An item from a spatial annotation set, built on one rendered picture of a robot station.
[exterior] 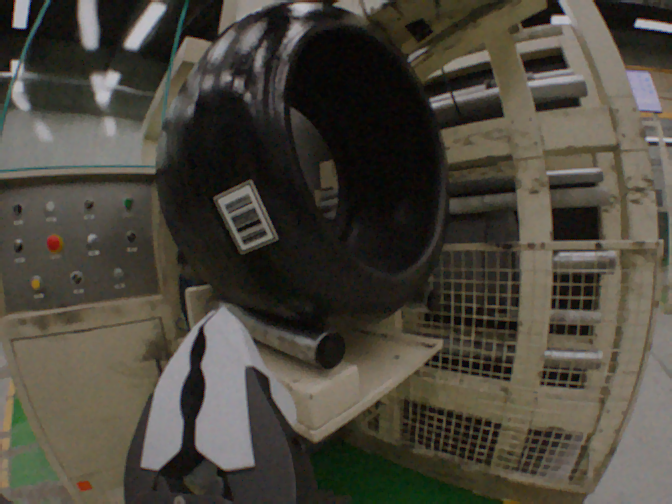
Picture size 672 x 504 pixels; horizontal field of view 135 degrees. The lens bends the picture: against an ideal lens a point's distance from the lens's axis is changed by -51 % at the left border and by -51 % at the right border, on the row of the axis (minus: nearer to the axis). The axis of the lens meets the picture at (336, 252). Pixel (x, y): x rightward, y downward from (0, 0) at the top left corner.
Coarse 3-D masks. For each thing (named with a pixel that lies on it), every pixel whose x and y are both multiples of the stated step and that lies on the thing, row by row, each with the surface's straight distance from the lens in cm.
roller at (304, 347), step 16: (224, 304) 55; (240, 320) 47; (256, 320) 44; (272, 320) 41; (288, 320) 40; (256, 336) 44; (272, 336) 39; (288, 336) 37; (304, 336) 35; (320, 336) 33; (336, 336) 33; (288, 352) 38; (304, 352) 34; (320, 352) 33; (336, 352) 34
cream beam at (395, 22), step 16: (352, 0) 96; (368, 0) 91; (384, 0) 87; (400, 0) 84; (416, 0) 85; (432, 0) 86; (448, 0) 87; (464, 0) 88; (480, 0) 89; (496, 0) 90; (368, 16) 88; (384, 16) 88; (400, 16) 89; (416, 16) 90; (432, 16) 91; (384, 32) 94; (400, 32) 95
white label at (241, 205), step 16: (240, 192) 26; (256, 192) 26; (224, 208) 27; (240, 208) 26; (256, 208) 26; (240, 224) 27; (256, 224) 26; (240, 240) 27; (256, 240) 27; (272, 240) 27
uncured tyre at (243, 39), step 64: (256, 64) 31; (320, 64) 69; (384, 64) 66; (192, 128) 30; (256, 128) 27; (320, 128) 75; (384, 128) 74; (192, 192) 30; (384, 192) 75; (448, 192) 62; (192, 256) 41; (256, 256) 28; (320, 256) 29; (384, 256) 65; (320, 320) 35
